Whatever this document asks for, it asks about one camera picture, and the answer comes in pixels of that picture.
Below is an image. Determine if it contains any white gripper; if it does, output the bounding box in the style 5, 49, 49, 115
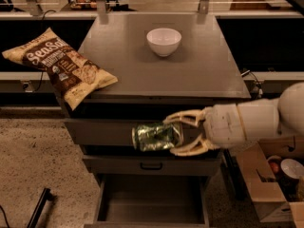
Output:
163, 104, 246, 157

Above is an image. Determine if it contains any green soda can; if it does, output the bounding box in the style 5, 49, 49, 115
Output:
132, 123, 183, 152

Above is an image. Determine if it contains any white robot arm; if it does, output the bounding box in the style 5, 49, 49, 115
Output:
164, 82, 304, 157

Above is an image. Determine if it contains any grey metal drawer cabinet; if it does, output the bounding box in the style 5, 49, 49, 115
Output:
54, 12, 252, 228

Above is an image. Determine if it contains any middle grey drawer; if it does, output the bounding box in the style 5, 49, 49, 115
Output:
83, 155, 220, 176

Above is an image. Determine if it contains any bottom grey open drawer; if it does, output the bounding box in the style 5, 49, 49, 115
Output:
84, 175, 210, 228

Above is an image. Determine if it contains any top grey drawer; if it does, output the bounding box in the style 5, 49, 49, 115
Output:
64, 119, 149, 146

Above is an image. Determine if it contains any red apple in box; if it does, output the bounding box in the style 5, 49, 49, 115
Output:
269, 161, 280, 174

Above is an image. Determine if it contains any white ceramic bowl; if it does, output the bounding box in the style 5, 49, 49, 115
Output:
146, 28, 181, 57

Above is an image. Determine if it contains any white bowl in box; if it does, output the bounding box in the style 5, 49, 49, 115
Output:
280, 159, 304, 179

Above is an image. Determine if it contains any cardboard box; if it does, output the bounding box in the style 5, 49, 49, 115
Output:
237, 137, 304, 228

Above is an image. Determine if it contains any sea salt chips bag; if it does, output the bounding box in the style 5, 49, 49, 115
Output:
2, 28, 118, 110

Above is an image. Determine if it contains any black metal bar on floor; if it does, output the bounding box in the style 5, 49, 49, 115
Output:
27, 188, 53, 228

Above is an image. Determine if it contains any black cable right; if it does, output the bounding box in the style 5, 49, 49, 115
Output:
286, 136, 297, 153

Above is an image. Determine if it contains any black cable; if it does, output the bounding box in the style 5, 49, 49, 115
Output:
32, 9, 56, 93
286, 136, 297, 153

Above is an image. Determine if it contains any black cable left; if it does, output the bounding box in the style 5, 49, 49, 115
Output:
32, 9, 56, 93

